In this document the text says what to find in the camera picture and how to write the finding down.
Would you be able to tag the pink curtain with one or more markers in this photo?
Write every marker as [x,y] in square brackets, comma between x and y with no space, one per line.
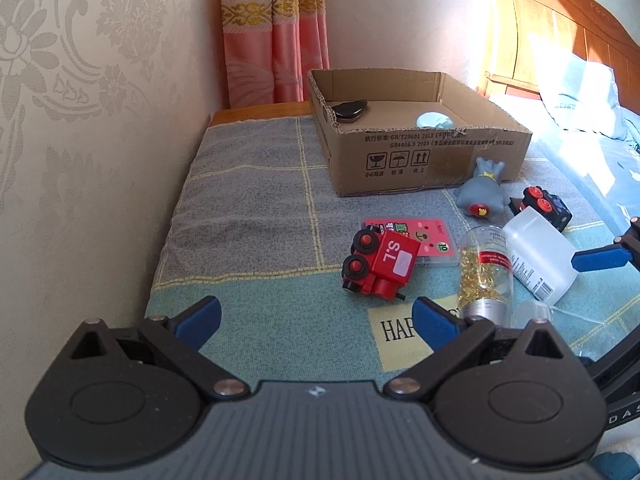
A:
[275,35]

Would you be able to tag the white plastic bottle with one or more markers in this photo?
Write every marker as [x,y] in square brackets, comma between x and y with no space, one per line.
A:
[540,255]

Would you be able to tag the light blue pillow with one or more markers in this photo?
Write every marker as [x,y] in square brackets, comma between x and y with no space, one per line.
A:
[585,95]

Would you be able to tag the wooden headboard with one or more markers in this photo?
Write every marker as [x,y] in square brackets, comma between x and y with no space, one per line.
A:
[560,25]

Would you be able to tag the pink card pack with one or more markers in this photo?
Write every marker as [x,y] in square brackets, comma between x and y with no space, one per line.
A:
[435,240]

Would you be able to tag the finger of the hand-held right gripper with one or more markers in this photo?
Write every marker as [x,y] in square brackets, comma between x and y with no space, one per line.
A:
[620,365]
[600,258]

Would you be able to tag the clear bottle of golden capsules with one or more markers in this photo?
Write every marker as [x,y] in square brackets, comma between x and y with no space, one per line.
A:
[487,275]

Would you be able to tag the black computer mouse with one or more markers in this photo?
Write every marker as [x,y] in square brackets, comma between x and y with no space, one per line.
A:
[350,111]

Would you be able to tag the brown cardboard box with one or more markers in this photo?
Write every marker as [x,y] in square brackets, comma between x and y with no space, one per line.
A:
[400,160]

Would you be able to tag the black toy car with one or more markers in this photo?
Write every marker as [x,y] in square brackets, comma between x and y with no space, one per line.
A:
[545,207]

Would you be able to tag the light blue round container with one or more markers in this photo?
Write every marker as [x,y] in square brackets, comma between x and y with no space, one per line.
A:
[435,120]

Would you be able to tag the wooden bed frame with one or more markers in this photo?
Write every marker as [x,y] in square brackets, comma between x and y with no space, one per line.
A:
[250,112]

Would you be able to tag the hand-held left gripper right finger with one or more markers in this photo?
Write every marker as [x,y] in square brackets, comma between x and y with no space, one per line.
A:
[435,322]

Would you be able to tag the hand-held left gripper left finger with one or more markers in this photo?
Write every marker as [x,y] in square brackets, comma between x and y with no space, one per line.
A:
[200,317]

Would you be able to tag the clear plastic jar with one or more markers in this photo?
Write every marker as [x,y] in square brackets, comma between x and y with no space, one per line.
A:
[532,310]

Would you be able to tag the grey plush toy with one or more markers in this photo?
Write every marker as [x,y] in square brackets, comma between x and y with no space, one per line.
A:
[480,190]

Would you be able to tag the light blue bed sheet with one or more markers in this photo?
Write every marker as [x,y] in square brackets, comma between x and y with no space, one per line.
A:
[575,160]

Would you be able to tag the red toy train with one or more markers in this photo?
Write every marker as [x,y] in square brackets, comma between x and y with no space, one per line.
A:
[385,265]

